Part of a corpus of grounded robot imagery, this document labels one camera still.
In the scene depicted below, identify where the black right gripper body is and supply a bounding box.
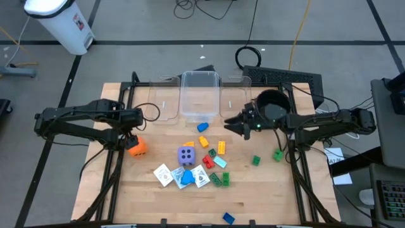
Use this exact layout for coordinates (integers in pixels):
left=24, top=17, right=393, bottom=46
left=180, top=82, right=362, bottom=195
left=241, top=101, right=265, bottom=141

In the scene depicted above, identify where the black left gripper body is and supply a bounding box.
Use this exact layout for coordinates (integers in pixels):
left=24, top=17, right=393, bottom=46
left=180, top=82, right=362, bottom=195
left=117, top=107, right=145, bottom=151

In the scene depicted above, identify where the orange foam die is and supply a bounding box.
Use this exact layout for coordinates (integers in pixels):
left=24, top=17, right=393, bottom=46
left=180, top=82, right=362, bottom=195
left=128, top=136, right=148, bottom=158

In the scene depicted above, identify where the purple foam die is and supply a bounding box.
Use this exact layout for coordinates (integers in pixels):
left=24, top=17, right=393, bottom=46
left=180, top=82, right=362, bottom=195
left=177, top=146, right=196, bottom=167

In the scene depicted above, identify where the white playing card box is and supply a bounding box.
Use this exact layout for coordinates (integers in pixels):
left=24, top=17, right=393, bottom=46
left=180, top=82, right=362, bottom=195
left=153, top=163, right=175, bottom=187
left=190, top=164, right=211, bottom=189

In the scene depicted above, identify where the low clear plastic tray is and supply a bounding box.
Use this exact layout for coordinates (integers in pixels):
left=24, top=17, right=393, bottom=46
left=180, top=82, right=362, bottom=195
left=144, top=75, right=181, bottom=125
left=219, top=75, right=253, bottom=125

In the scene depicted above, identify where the black bucket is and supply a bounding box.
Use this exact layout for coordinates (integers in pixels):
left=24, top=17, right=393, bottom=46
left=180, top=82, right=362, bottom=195
left=255, top=89, right=292, bottom=124

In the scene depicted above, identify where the light cyan toy brick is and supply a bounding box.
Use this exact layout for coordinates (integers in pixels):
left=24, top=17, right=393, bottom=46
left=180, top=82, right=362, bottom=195
left=213, top=155, right=228, bottom=169

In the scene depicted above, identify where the red toy brick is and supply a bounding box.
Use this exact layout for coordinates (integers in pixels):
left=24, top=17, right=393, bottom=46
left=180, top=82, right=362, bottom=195
left=202, top=155, right=216, bottom=170

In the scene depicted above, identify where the tall clear plastic bin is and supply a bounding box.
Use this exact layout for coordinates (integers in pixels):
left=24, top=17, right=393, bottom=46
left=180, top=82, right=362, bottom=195
left=180, top=70, right=221, bottom=124

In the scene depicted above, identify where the black perforated panel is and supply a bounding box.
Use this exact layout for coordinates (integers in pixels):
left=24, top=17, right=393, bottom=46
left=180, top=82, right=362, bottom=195
left=242, top=65, right=325, bottom=108

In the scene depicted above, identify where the dark green long brick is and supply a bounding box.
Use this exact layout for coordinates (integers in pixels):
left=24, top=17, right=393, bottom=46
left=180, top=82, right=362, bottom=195
left=208, top=172, right=223, bottom=187

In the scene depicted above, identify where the printed white paper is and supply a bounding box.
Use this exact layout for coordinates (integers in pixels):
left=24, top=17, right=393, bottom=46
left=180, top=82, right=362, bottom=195
left=323, top=147, right=346, bottom=166

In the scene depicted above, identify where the blank white paper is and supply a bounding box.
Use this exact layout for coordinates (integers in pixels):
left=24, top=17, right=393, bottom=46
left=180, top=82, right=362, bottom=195
left=332, top=172, right=353, bottom=186

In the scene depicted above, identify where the black beam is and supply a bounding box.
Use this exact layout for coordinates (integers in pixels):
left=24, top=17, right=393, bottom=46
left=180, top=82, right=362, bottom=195
left=328, top=146, right=383, bottom=178

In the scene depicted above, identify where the white trash bin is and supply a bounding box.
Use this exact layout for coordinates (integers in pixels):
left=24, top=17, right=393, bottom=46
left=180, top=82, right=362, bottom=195
left=23, top=0, right=96, bottom=56

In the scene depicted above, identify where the grey stand foot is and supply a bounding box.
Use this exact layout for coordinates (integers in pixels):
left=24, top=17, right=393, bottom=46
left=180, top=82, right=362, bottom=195
left=0, top=65, right=37, bottom=79

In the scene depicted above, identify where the grey side desk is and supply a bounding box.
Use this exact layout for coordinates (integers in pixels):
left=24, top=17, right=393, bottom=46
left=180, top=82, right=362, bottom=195
left=370, top=77, right=405, bottom=170

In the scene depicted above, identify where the white round object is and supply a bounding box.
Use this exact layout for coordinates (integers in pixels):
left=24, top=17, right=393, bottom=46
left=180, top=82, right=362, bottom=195
left=358, top=188, right=376, bottom=206

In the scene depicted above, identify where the grey console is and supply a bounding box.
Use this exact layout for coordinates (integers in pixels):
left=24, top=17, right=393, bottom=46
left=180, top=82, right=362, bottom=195
left=368, top=163, right=405, bottom=228

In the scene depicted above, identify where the backlit keyboard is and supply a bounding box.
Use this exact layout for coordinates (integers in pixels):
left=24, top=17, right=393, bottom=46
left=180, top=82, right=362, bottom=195
left=376, top=179, right=405, bottom=222

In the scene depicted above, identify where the black coiled cable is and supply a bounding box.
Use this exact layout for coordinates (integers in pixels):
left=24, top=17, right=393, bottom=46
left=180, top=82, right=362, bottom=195
left=234, top=0, right=263, bottom=71

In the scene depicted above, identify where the black aluminium table frame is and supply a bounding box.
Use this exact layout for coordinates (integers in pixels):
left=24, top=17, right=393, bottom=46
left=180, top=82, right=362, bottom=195
left=74, top=71, right=342, bottom=228

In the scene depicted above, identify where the yellow cable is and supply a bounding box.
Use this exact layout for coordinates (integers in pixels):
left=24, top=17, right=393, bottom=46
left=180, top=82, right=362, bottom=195
left=288, top=0, right=313, bottom=71

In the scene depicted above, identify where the black looped cable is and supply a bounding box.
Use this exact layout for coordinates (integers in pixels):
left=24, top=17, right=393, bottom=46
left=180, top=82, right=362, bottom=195
left=173, top=0, right=237, bottom=20

